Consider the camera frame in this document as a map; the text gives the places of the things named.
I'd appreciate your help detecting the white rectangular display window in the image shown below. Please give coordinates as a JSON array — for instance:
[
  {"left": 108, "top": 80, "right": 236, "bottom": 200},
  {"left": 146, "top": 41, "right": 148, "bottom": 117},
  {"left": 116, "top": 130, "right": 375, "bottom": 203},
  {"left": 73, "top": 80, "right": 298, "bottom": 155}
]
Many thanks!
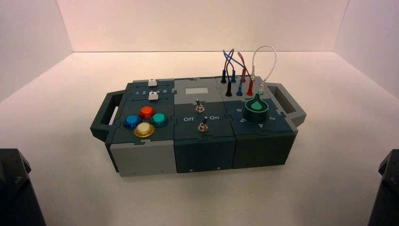
[{"left": 185, "top": 87, "right": 209, "bottom": 95}]

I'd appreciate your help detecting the dark blue grey control box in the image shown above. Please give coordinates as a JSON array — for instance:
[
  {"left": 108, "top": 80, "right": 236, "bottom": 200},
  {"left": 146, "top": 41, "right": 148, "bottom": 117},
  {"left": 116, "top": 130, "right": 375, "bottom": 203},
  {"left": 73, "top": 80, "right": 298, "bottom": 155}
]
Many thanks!
[{"left": 90, "top": 76, "right": 307, "bottom": 178}]

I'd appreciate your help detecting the teal round push button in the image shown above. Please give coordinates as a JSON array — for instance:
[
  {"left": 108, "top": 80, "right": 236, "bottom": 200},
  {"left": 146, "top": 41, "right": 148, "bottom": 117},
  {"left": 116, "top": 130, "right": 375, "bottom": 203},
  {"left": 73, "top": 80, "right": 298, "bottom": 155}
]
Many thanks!
[{"left": 150, "top": 113, "right": 169, "bottom": 128}]

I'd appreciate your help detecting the red round push button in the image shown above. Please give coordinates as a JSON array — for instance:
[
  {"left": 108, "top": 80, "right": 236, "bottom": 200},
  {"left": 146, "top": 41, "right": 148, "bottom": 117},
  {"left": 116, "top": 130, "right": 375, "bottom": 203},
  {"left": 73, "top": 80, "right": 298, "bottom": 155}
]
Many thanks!
[{"left": 138, "top": 106, "right": 156, "bottom": 120}]

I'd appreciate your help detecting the green rotary dial knob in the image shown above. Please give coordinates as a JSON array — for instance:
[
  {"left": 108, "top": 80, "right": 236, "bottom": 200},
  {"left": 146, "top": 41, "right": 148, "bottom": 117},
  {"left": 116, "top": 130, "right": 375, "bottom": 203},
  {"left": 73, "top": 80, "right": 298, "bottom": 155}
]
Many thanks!
[{"left": 243, "top": 93, "right": 270, "bottom": 122}]

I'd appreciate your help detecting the yellow round push button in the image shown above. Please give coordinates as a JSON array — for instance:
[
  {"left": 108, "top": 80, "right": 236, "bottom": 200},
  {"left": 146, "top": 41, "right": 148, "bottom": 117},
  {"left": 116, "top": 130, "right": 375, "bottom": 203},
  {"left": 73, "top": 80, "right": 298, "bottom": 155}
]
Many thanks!
[{"left": 134, "top": 122, "right": 155, "bottom": 138}]

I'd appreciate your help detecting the blue round push button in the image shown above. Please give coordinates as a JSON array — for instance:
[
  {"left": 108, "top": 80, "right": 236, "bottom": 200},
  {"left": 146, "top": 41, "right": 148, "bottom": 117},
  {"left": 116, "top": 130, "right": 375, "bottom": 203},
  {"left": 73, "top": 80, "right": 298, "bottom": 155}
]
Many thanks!
[{"left": 123, "top": 114, "right": 143, "bottom": 130}]

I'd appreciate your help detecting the black jumper cable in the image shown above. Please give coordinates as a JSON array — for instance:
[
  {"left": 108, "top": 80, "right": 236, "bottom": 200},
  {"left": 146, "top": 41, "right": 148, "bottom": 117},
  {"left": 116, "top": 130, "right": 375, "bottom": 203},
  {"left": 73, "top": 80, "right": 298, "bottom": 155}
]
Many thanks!
[{"left": 220, "top": 49, "right": 235, "bottom": 97}]

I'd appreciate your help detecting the blue jumper cable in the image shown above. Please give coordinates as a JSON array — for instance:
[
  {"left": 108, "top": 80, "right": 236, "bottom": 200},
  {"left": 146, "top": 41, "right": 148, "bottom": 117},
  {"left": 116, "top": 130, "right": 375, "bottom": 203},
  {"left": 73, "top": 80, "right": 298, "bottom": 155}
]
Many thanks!
[{"left": 223, "top": 48, "right": 244, "bottom": 97}]

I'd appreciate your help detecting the red jumper cable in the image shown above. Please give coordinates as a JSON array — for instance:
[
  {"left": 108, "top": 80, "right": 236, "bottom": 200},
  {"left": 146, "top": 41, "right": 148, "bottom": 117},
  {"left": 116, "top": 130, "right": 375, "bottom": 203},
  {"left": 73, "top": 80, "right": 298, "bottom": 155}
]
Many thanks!
[{"left": 237, "top": 51, "right": 254, "bottom": 97}]

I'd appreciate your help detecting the white jumper cable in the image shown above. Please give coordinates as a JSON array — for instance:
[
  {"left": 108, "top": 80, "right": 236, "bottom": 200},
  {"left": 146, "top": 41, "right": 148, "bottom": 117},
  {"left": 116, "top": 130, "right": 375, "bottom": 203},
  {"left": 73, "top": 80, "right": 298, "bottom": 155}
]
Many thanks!
[{"left": 251, "top": 45, "right": 278, "bottom": 94}]

